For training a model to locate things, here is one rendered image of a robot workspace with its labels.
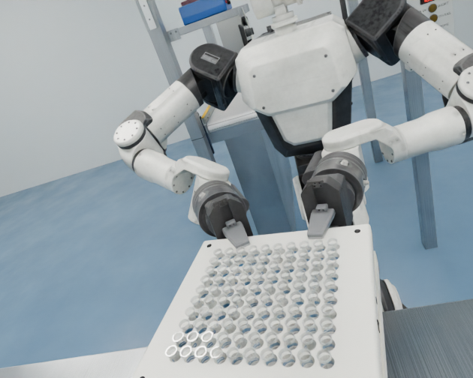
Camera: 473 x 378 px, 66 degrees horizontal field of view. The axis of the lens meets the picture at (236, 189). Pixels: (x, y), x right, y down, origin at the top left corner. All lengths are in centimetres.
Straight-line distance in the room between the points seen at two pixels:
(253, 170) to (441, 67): 134
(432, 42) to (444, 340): 54
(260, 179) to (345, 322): 167
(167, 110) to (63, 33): 456
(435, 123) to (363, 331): 46
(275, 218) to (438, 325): 161
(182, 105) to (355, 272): 65
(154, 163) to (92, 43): 454
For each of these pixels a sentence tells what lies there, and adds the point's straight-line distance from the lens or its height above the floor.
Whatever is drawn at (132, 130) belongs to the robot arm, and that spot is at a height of 121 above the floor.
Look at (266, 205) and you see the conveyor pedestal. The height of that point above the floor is 35.
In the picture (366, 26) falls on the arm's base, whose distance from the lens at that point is 89.
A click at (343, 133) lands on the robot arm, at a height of 113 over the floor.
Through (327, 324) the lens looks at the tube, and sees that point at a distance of 39.
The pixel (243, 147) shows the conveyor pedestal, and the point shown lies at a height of 73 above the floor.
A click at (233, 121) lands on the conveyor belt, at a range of 177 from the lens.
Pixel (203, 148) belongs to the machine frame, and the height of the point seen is 85.
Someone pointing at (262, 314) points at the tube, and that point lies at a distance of 40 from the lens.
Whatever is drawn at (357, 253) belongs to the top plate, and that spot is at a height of 109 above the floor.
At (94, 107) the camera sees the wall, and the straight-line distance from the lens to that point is 550.
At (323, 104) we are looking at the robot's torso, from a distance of 89.
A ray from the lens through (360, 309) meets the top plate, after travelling 40.
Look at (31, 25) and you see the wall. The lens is 561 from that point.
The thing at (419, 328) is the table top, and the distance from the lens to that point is 63.
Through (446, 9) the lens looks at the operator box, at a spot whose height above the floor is 113.
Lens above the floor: 138
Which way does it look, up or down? 25 degrees down
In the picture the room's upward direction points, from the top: 20 degrees counter-clockwise
